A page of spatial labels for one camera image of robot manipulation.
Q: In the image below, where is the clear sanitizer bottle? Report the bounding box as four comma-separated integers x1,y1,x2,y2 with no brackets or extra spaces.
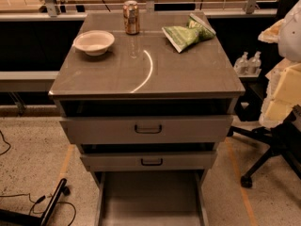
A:
247,51,261,74
234,52,248,75

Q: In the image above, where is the black office chair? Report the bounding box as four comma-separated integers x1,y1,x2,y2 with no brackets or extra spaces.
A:
229,0,301,188

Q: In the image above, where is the white bowl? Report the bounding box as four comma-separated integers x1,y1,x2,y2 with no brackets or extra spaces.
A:
73,30,115,56

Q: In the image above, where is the bottom open drawer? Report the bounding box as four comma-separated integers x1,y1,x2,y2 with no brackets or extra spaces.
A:
95,170,209,226

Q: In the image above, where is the grey drawer cabinet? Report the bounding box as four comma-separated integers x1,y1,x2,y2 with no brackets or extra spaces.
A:
48,10,246,226

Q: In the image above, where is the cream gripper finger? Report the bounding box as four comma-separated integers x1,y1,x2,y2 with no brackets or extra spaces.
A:
265,63,301,121
258,19,284,43

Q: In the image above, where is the grey drawer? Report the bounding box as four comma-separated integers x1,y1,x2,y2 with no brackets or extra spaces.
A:
81,151,217,171
60,115,232,145

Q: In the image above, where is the orange soda can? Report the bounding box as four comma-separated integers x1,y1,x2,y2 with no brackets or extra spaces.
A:
123,0,140,35

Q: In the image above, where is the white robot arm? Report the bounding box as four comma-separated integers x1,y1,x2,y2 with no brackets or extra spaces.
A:
258,0,301,121

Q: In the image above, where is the top grey drawer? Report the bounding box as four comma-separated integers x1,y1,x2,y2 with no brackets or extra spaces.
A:
60,115,232,145

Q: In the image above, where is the left clear sanitizer bottle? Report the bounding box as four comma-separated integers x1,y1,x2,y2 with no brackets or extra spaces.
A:
234,52,248,75

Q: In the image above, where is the black floor cable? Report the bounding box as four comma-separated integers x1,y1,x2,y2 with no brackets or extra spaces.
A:
0,129,77,226

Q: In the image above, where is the right clear sanitizer bottle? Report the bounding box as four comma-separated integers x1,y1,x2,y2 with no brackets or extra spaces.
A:
247,51,261,74

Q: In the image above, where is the middle grey drawer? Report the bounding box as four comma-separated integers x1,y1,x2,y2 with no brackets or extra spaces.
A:
81,151,217,171

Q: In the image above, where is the green chip bag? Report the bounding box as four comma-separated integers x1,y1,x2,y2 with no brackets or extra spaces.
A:
162,13,216,53

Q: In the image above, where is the black chair base leg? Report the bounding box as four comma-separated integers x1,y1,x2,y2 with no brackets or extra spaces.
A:
0,178,70,226

